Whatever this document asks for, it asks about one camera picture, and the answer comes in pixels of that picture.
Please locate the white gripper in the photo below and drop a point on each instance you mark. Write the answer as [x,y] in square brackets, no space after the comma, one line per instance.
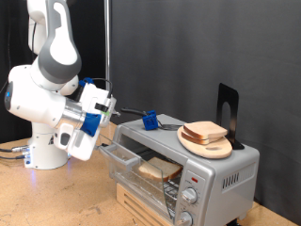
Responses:
[81,147]

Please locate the metal spatula with blue block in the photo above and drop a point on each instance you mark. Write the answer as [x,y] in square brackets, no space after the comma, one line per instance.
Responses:
[150,121]

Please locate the white bread slice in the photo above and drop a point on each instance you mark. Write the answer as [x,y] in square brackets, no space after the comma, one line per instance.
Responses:
[197,140]
[205,128]
[163,168]

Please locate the silver oven knob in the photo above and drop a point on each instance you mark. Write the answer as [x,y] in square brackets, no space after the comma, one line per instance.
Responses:
[189,195]
[185,219]

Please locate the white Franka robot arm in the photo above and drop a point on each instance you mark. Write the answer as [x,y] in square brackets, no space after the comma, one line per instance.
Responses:
[31,103]

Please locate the silver toaster oven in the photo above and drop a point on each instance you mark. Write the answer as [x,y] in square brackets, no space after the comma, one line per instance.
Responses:
[219,169]

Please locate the wooden crate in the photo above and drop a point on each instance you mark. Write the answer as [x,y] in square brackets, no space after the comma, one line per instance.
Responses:
[134,204]

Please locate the vertical metal pole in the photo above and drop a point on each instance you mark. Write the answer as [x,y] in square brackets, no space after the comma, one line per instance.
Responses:
[107,31]

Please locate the round wooden cutting board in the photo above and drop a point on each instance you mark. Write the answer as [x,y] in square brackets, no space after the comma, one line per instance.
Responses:
[213,151]

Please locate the black metal bookend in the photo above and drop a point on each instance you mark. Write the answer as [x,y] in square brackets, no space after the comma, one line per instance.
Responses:
[235,103]

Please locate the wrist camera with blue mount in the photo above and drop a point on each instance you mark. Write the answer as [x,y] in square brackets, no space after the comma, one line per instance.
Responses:
[91,124]

